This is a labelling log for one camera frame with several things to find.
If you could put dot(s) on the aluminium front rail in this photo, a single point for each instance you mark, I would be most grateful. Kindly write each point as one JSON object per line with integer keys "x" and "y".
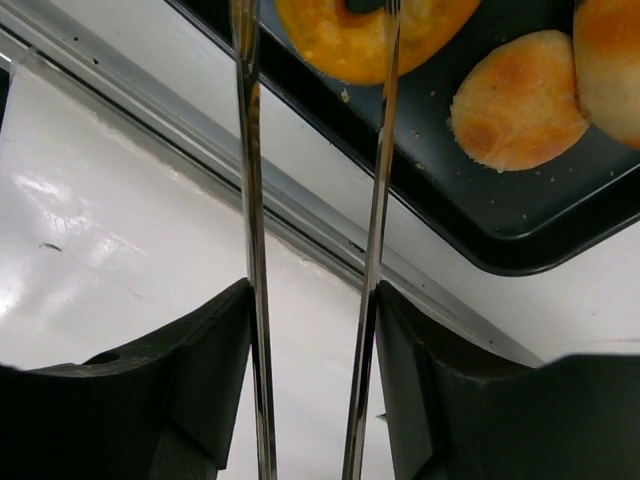
{"x": 148, "y": 59}

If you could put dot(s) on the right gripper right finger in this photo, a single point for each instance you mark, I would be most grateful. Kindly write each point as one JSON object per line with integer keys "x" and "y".
{"x": 457, "y": 411}

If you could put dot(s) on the small round orange bun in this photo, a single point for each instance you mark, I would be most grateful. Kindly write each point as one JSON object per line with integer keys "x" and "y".
{"x": 518, "y": 108}

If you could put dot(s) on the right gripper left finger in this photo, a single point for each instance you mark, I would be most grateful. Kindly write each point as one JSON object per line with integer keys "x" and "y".
{"x": 162, "y": 406}

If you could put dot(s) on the large swirled orange bun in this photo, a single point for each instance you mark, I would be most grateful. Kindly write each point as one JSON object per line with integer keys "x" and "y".
{"x": 606, "y": 51}

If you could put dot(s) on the silver metal tongs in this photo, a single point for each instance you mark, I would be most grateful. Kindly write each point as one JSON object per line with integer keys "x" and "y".
{"x": 244, "y": 21}

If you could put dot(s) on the black tray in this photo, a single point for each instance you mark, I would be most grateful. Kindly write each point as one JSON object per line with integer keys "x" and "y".
{"x": 512, "y": 223}

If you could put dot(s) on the orange ring donut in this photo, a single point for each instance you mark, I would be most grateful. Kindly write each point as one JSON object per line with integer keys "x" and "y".
{"x": 351, "y": 47}

